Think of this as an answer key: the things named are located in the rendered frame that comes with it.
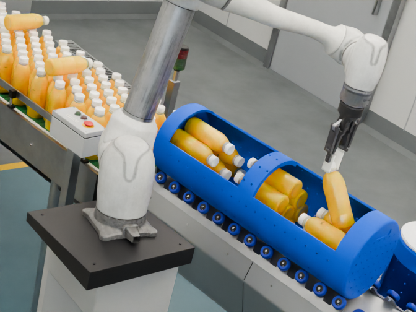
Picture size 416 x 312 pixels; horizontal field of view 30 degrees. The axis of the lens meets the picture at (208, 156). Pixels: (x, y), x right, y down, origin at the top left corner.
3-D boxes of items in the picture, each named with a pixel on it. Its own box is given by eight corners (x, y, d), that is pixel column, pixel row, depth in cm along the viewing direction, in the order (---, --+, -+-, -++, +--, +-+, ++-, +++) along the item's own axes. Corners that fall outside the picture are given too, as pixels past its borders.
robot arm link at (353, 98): (379, 90, 233) (372, 108, 236) (355, 77, 238) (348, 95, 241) (362, 93, 227) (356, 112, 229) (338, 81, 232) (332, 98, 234)
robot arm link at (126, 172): (95, 217, 224) (104, 148, 216) (94, 190, 241) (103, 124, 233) (150, 223, 227) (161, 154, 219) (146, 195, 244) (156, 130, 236)
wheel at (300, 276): (307, 268, 246) (309, 270, 248) (294, 268, 248) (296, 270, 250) (306, 282, 245) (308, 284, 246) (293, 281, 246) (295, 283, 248)
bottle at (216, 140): (195, 132, 288) (231, 155, 278) (182, 134, 283) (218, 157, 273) (200, 115, 286) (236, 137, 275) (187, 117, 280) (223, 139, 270)
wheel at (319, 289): (326, 281, 242) (328, 283, 244) (312, 281, 244) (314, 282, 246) (325, 295, 240) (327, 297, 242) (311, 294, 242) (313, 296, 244)
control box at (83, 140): (81, 158, 276) (85, 132, 272) (48, 134, 287) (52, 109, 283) (103, 153, 283) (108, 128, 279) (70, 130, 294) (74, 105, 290)
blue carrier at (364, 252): (332, 310, 235) (364, 230, 224) (143, 176, 284) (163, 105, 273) (379, 287, 256) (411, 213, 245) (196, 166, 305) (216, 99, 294)
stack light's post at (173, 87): (129, 287, 382) (174, 82, 335) (124, 283, 384) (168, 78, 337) (135, 285, 385) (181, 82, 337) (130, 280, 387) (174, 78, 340)
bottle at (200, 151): (179, 124, 281) (215, 147, 271) (185, 135, 287) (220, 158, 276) (166, 138, 279) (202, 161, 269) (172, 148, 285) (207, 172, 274)
